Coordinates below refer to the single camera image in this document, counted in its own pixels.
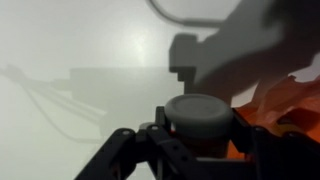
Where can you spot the orange plastic bag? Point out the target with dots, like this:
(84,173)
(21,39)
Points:
(288,105)

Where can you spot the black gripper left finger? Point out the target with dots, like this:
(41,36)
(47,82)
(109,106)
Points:
(118,157)

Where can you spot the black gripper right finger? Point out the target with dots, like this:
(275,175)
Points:
(291,156)

